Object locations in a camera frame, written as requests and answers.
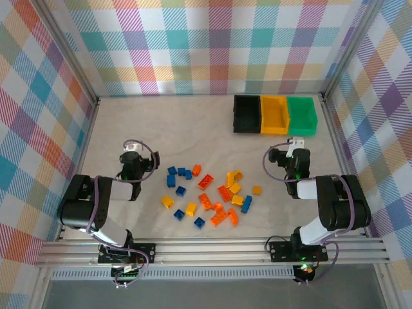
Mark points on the small blue lego brick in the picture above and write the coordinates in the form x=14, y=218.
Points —
x=200, y=222
x=181, y=191
x=179, y=214
x=172, y=169
x=188, y=174
x=171, y=181
x=181, y=171

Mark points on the yellow lego brick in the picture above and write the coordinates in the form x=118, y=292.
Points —
x=238, y=174
x=191, y=209
x=230, y=179
x=257, y=190
x=167, y=201
x=235, y=188
x=237, y=200

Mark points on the green plastic bin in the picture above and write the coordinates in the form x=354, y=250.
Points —
x=301, y=114

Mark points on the yellow plastic bin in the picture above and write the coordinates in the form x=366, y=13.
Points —
x=273, y=112

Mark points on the small orange lego brick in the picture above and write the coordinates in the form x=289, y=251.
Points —
x=217, y=207
x=196, y=170

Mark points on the black plastic bin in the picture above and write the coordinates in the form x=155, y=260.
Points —
x=246, y=112

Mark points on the long orange lego brick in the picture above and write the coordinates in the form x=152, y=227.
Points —
x=219, y=218
x=206, y=181
x=205, y=201
x=224, y=193

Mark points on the curved orange lego piece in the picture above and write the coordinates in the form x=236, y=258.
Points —
x=233, y=216

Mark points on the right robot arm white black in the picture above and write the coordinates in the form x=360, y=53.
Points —
x=347, y=206

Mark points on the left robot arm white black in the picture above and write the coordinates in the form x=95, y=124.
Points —
x=77, y=209

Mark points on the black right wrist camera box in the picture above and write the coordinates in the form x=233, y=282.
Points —
x=275, y=156

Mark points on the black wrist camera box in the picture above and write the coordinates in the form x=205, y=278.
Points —
x=156, y=160
x=275, y=156

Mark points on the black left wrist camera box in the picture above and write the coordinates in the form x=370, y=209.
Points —
x=156, y=160

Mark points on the aluminium table edge rail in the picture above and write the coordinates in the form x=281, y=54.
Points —
x=336, y=145
x=81, y=161

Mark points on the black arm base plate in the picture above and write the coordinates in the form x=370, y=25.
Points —
x=146, y=249
x=280, y=251

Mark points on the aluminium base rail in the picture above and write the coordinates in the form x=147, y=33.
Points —
x=209, y=254

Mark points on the aluminium frame post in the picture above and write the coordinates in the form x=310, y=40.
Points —
x=351, y=48
x=68, y=48

